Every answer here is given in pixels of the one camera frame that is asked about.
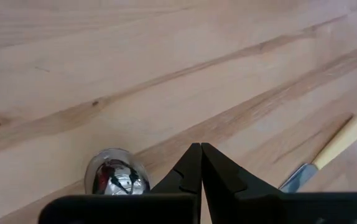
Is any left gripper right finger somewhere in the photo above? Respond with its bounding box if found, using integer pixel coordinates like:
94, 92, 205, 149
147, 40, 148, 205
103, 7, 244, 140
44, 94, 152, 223
201, 142, 357, 224

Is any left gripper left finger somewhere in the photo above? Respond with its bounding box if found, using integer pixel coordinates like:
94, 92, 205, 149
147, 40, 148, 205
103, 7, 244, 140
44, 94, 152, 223
38, 142, 203, 224

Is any metal spoon orange handle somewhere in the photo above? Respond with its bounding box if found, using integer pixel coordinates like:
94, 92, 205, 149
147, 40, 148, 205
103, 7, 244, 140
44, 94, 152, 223
84, 147, 151, 196

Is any table knife cream handle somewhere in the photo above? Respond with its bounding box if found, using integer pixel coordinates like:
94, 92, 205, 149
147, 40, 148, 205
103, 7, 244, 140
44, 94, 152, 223
278, 113, 357, 194

